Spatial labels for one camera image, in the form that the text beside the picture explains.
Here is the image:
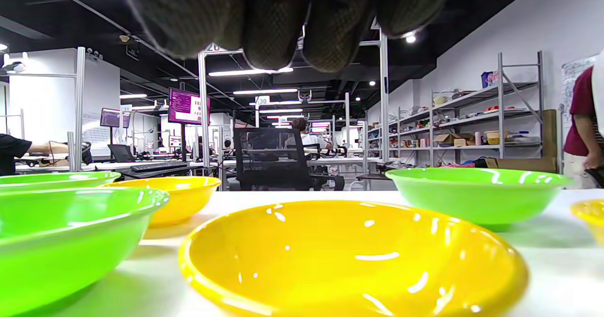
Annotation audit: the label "person's right hand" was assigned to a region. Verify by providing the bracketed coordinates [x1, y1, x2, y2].
[101, 0, 456, 72]

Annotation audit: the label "yellow bowl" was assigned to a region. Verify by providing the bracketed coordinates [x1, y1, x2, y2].
[570, 199, 604, 246]
[105, 176, 222, 228]
[178, 200, 529, 317]

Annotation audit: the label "green bowl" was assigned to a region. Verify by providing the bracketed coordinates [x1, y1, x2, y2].
[0, 171, 121, 191]
[386, 167, 574, 226]
[0, 187, 169, 317]

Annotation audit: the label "ceiling light strips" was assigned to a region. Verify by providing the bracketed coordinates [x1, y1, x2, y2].
[118, 67, 359, 129]

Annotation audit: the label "black office chair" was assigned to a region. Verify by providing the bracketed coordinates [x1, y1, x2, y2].
[233, 127, 346, 192]

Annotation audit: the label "black keyboard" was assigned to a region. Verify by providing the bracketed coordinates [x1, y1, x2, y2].
[130, 160, 189, 173]

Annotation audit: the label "small purple screen monitor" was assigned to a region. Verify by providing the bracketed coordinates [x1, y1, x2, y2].
[100, 108, 130, 129]

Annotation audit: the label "small cardboard box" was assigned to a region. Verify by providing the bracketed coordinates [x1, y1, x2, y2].
[433, 133, 475, 147]

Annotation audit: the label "grey metal shelf rack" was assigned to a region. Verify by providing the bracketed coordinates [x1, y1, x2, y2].
[368, 50, 545, 167]

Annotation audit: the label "brown cardboard panel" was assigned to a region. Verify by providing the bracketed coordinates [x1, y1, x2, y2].
[486, 109, 558, 173]

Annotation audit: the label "aluminium frame post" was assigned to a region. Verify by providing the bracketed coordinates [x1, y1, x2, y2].
[377, 20, 390, 163]
[197, 48, 211, 169]
[66, 47, 86, 172]

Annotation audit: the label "white wall poster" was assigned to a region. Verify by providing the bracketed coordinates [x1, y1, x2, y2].
[561, 55, 597, 119]

